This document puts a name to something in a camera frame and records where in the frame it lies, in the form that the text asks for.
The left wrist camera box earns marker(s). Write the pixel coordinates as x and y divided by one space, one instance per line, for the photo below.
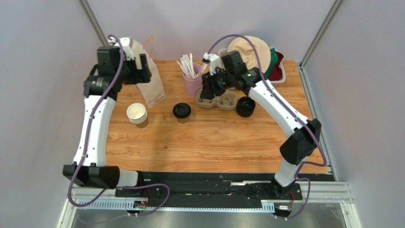
126 43

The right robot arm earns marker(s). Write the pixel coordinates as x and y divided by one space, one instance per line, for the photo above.
229 71

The green cloth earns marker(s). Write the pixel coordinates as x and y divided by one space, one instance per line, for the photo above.
273 61

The stack of black lids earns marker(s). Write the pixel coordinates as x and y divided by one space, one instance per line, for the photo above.
245 106

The beige bucket hat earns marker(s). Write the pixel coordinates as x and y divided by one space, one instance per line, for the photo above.
248 54

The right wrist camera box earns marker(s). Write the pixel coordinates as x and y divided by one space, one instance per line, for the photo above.
213 61

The cardboard cup carrier tray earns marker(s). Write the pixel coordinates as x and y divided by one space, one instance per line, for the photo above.
227 101

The black coffee cup lid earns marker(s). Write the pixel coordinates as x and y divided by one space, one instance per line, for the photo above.
182 110

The single paper cup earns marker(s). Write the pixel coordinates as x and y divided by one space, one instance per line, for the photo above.
183 120

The wrapped white straws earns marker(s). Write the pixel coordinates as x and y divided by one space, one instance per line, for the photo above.
186 64

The dark red cloth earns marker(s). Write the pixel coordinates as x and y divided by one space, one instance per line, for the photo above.
276 74

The white paper takeout bag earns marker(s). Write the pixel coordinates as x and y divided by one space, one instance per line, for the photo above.
152 92

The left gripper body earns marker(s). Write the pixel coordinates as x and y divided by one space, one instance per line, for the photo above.
131 75

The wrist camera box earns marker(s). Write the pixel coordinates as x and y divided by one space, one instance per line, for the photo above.
213 61
126 43

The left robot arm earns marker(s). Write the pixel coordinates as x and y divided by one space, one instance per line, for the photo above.
105 81

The pink straw holder cup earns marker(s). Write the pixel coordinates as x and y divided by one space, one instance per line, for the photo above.
192 85

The stack of paper cups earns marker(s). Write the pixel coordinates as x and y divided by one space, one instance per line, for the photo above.
137 114

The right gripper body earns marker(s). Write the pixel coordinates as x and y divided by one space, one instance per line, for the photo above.
212 82

